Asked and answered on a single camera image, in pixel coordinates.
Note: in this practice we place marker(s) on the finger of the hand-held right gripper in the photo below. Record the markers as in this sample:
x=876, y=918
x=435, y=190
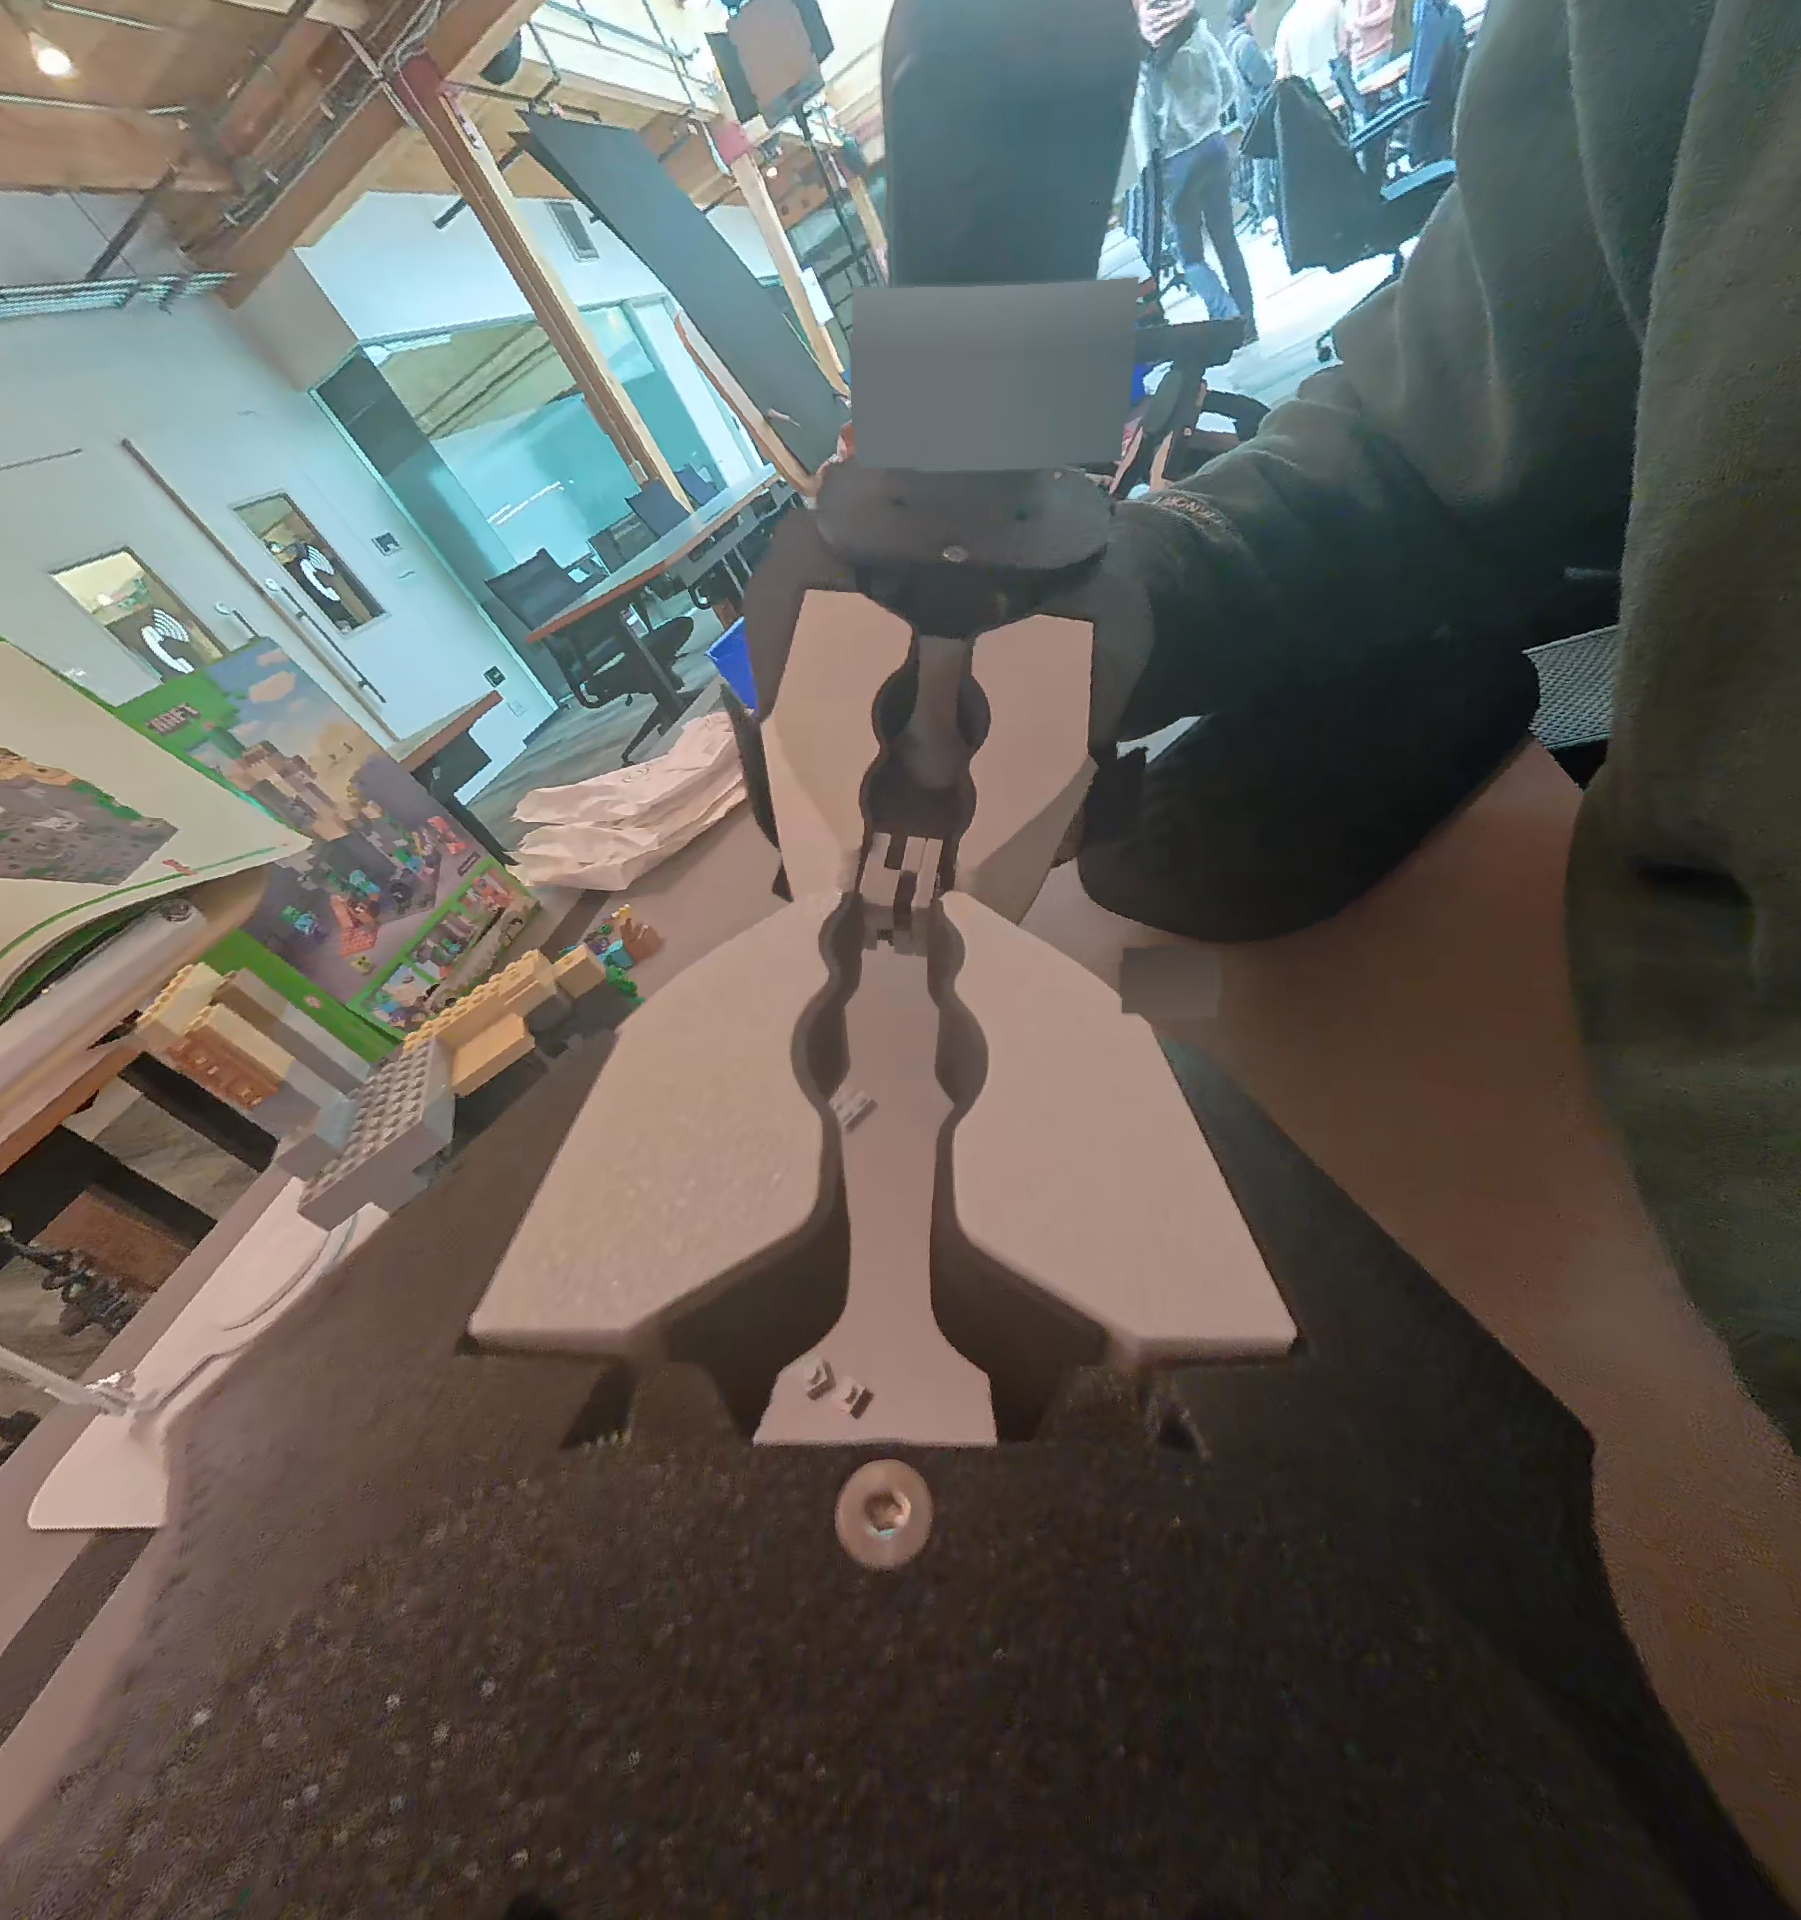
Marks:
x=1026, y=751
x=816, y=734

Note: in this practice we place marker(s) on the long wooden table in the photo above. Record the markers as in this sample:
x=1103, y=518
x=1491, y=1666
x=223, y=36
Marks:
x=660, y=548

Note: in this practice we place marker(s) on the black mesh office chair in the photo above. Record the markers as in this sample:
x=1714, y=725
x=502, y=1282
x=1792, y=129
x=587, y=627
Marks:
x=1575, y=705

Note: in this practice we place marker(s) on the grey desk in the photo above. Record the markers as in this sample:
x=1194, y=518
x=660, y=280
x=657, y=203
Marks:
x=1364, y=1201

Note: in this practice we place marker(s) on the green sweatshirt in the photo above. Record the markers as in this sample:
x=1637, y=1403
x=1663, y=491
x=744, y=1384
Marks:
x=1739, y=751

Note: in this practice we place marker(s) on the large black panel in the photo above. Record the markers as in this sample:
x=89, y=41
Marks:
x=675, y=285

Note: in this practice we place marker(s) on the black monitor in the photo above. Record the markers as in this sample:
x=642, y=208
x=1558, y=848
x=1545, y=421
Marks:
x=772, y=52

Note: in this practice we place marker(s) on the multicoloured brick model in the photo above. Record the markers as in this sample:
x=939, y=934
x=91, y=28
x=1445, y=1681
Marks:
x=374, y=1118

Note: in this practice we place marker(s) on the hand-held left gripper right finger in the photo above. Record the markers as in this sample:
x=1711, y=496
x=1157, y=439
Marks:
x=1124, y=1170

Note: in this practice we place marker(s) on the black jacket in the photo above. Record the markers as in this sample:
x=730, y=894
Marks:
x=1343, y=180

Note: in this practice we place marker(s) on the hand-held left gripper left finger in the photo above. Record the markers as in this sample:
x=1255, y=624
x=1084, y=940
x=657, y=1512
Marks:
x=660, y=1170

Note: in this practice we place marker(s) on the open instruction booklet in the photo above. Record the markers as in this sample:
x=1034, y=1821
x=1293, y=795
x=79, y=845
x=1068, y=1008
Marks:
x=61, y=751

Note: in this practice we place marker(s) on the colourful brick set box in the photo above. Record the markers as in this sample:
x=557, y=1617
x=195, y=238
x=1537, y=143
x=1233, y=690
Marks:
x=390, y=901

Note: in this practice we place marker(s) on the white plastic bag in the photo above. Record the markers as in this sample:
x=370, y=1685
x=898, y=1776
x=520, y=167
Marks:
x=631, y=819

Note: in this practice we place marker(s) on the wooden post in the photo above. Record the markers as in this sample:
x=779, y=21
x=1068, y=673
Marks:
x=781, y=241
x=540, y=285

